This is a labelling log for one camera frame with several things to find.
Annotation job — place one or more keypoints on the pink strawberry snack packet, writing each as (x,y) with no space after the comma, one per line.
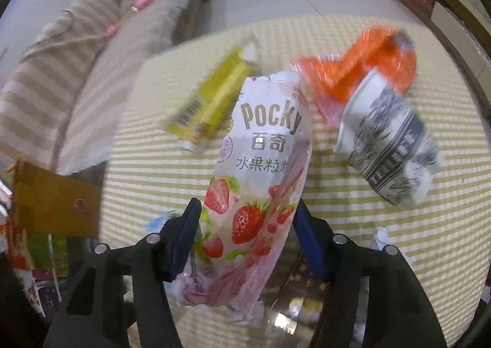
(261,164)

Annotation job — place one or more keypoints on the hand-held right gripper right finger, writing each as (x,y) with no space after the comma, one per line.
(310,244)

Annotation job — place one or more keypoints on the grey printed paper cup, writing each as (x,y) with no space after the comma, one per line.
(383,133)

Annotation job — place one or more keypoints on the orange plastic wrapper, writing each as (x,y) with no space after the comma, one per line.
(368,56)

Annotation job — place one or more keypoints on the yellow snack packet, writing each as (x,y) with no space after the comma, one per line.
(214,102)

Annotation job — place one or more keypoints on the cream wooden television cabinet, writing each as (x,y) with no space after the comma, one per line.
(452,18)

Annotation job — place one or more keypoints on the colourful printed packaging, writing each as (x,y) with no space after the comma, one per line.
(34,263)

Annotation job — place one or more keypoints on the striped beige sofa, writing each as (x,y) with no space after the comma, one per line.
(57,95)

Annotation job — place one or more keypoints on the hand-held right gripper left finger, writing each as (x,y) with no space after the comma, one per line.
(184,240)

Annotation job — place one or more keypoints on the brown cardboard box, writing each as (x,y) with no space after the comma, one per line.
(50,198)

